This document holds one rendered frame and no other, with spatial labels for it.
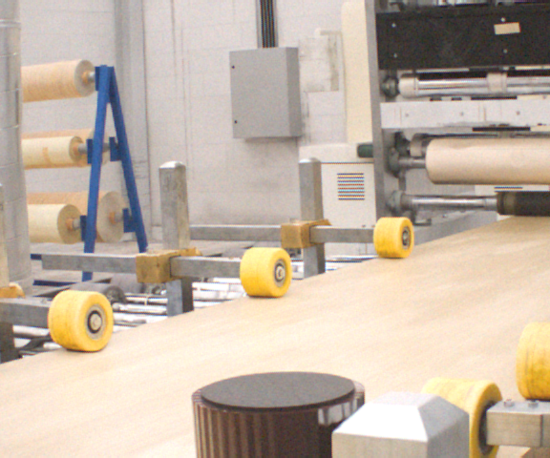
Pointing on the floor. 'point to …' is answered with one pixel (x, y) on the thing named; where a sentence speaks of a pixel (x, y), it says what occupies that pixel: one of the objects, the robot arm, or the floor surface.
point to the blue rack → (108, 93)
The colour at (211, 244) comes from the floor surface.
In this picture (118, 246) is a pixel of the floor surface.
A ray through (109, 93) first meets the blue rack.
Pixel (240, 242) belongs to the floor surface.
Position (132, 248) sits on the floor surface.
